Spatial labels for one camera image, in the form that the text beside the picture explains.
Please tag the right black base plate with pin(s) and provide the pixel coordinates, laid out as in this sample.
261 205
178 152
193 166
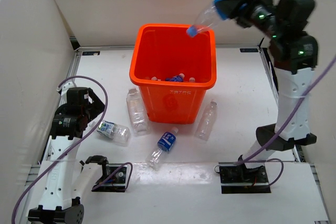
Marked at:
242 180

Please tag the clear apple juice bottle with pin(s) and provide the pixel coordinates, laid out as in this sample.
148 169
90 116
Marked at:
137 112

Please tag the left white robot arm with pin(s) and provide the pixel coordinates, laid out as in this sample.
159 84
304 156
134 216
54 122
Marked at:
62 197

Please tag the clear unlabeled Pocari bottle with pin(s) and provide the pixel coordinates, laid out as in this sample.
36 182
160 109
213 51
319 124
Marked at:
207 121

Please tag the dark blue label bottle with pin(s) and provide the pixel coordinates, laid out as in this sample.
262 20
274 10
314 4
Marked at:
161 150

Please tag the blue bottle inside bin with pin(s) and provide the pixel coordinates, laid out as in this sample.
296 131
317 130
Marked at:
176 78

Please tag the orange plastic bin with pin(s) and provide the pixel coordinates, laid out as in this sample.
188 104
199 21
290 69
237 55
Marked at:
166 50

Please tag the green white label bottle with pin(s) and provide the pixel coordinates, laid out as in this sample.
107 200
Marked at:
115 132

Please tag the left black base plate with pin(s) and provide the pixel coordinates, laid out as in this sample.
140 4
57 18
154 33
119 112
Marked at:
115 178

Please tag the blue cap blue label bottle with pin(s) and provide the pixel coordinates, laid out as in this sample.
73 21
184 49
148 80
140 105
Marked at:
208 18

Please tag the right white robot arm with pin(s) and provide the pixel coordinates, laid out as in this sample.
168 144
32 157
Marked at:
295 55

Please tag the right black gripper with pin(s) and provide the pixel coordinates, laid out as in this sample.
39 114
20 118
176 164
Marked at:
239 6

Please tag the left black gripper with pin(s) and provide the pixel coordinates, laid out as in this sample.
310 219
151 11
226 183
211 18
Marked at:
97 106

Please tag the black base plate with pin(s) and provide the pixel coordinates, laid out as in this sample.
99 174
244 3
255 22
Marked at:
242 180
115 178

